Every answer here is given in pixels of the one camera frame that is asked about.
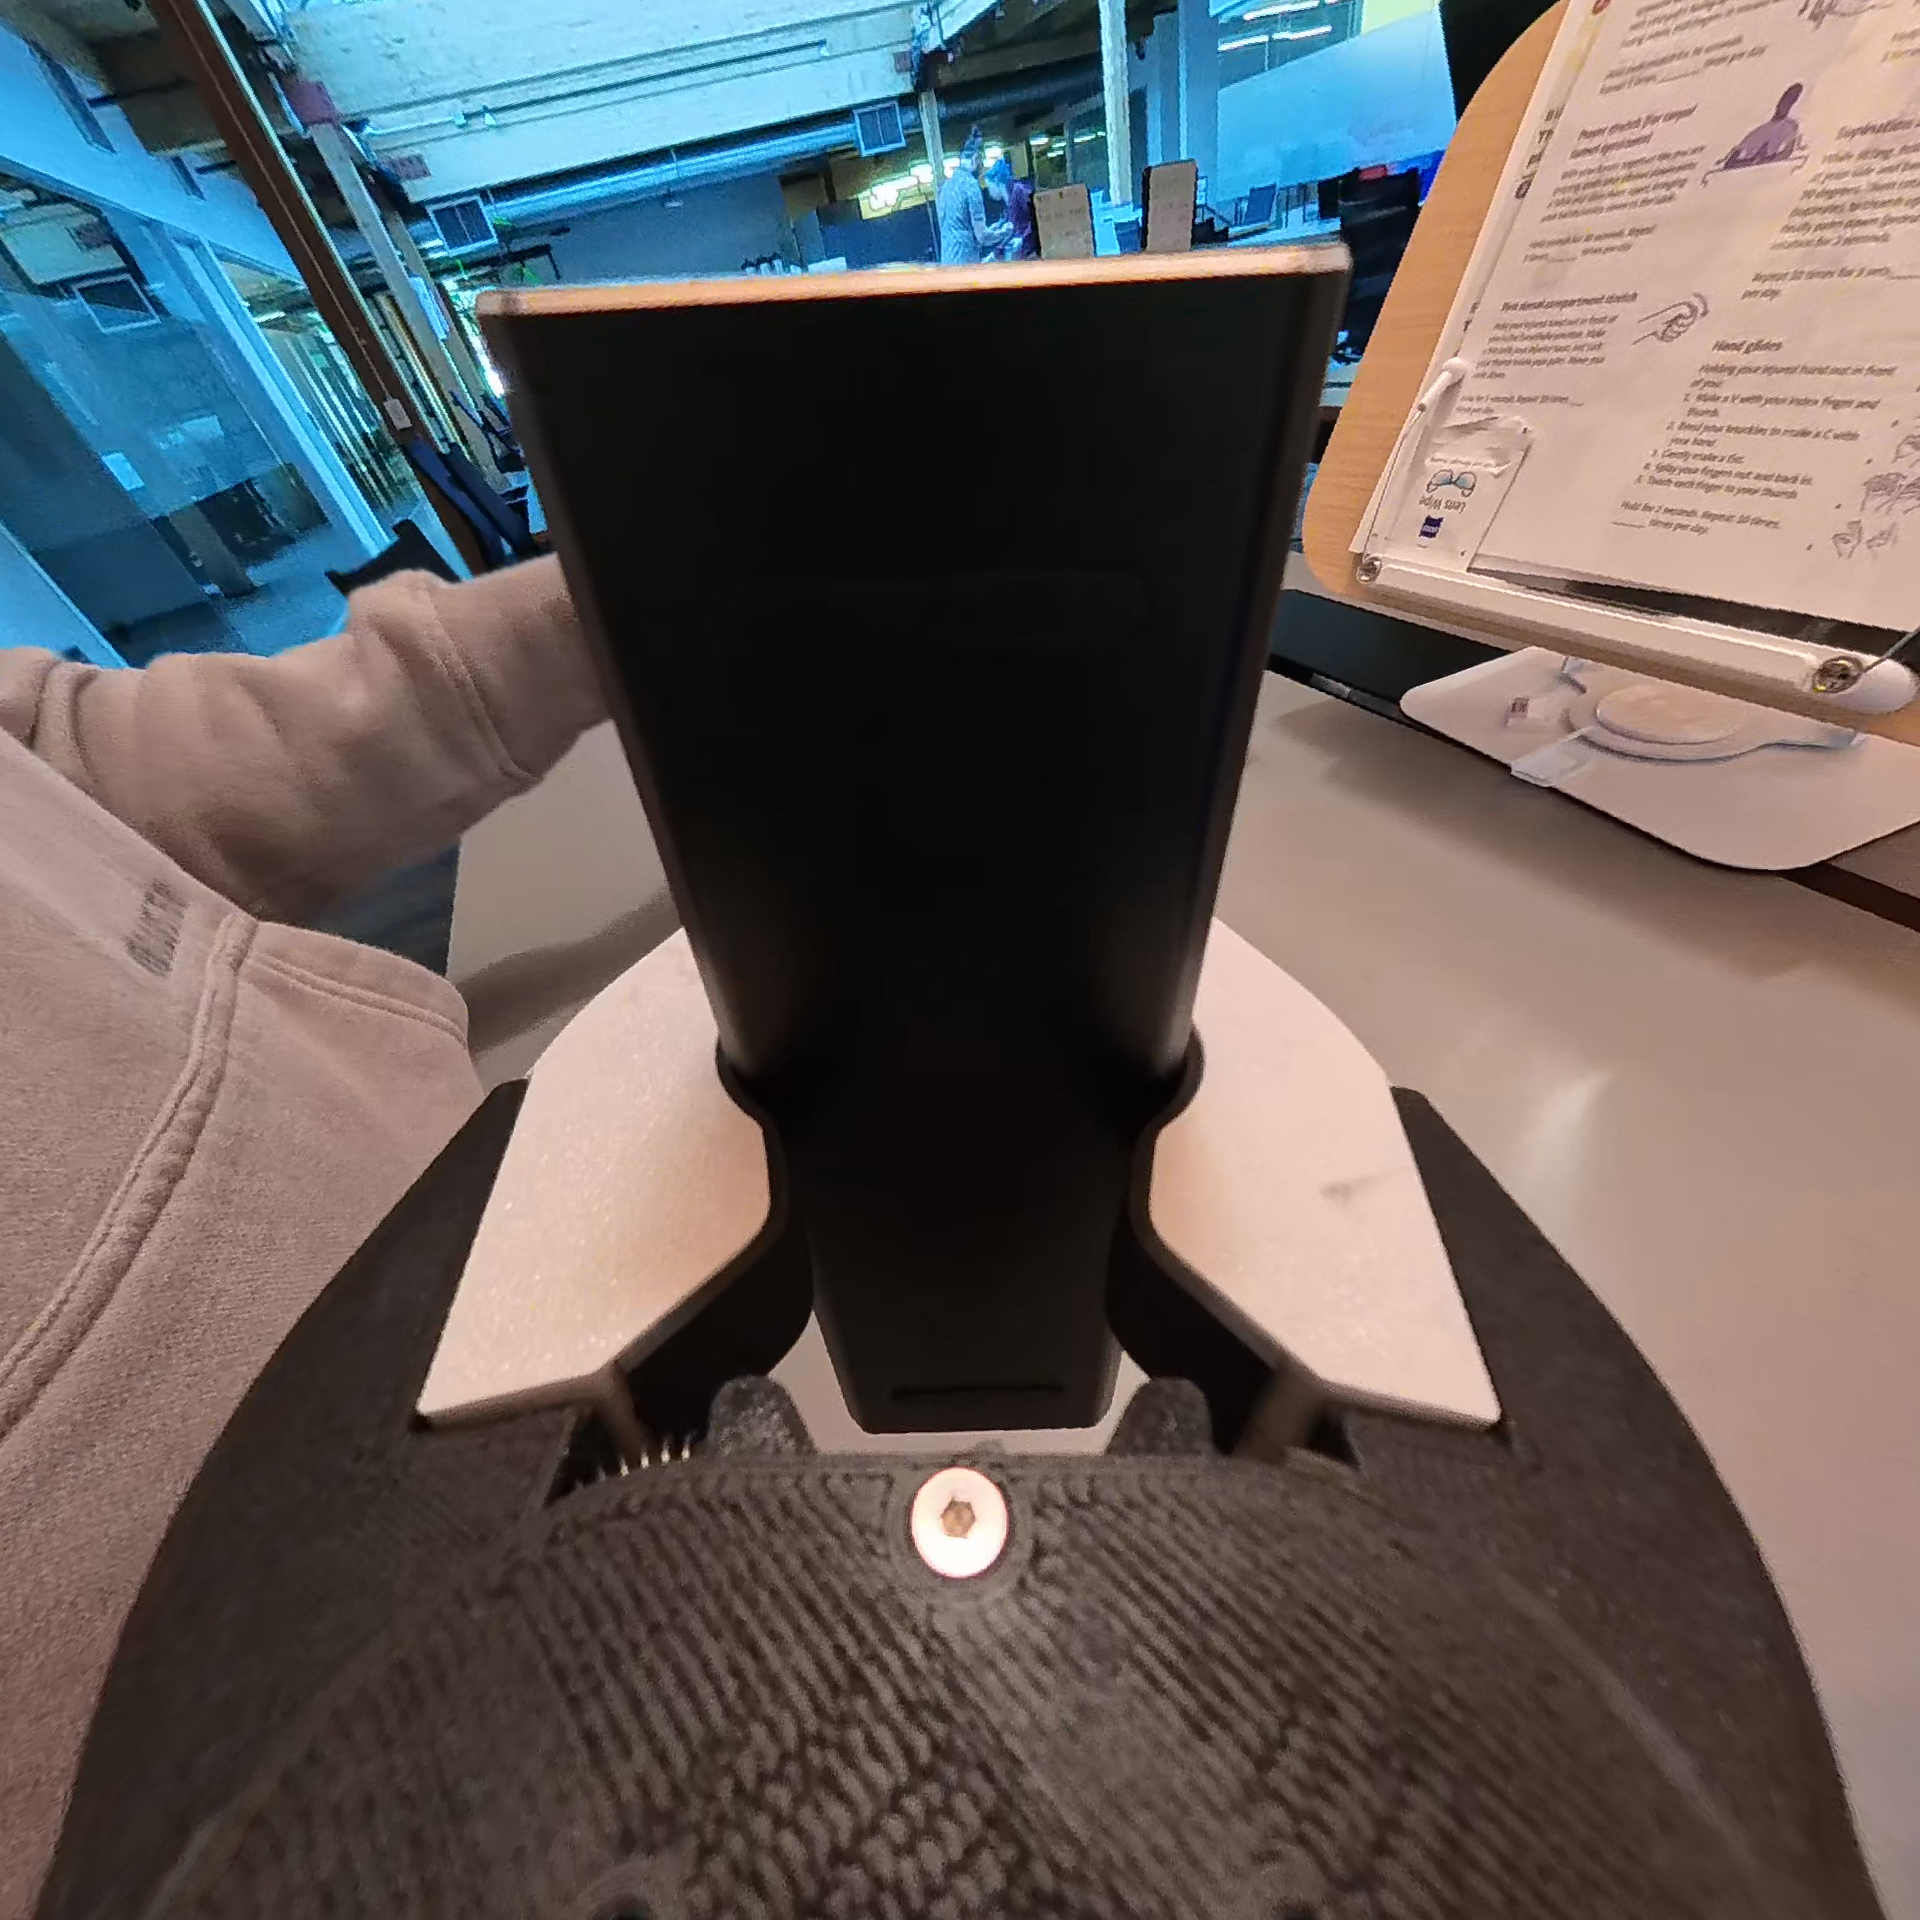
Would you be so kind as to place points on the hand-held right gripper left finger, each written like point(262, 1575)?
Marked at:
point(600, 1202)

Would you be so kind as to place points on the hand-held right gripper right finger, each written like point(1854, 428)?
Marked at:
point(1306, 1202)

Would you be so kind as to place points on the person's left forearm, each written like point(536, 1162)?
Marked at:
point(300, 751)

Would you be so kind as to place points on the small white wipe packet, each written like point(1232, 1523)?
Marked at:
point(1448, 503)

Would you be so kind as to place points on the wooden document stand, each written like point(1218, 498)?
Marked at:
point(1382, 376)

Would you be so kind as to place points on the printed instruction sheet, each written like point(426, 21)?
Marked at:
point(1680, 376)

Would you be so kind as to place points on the black office chair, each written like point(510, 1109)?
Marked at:
point(1372, 255)

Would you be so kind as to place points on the small wooden board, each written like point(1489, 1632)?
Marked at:
point(1060, 222)
point(1170, 205)

